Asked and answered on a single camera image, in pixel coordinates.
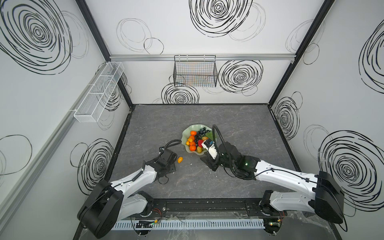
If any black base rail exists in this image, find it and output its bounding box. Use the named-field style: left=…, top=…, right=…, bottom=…
left=86, top=197, right=326, bottom=217

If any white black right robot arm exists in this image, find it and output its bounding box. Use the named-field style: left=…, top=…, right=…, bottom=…
left=198, top=139, right=345, bottom=224

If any dark fake grape bunch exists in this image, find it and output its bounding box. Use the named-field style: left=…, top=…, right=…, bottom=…
left=195, top=128, right=214, bottom=144

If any white slotted cable duct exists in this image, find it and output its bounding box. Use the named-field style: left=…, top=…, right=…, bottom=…
left=112, top=219, right=265, bottom=231

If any white mesh wall shelf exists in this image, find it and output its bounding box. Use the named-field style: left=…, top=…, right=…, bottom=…
left=74, top=62, right=124, bottom=123

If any aluminium wall rail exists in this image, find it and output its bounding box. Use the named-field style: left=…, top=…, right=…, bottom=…
left=110, top=54, right=296, bottom=62

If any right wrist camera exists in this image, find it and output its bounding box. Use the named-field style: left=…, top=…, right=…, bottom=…
left=202, top=138, right=218, bottom=160

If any green wavy fruit bowl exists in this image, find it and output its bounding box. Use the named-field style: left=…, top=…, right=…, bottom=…
left=181, top=124, right=212, bottom=156

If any black wire wall basket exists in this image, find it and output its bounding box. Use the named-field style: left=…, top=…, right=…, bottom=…
left=173, top=60, right=219, bottom=88

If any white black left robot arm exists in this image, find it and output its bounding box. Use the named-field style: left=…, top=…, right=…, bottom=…
left=77, top=148, right=178, bottom=239

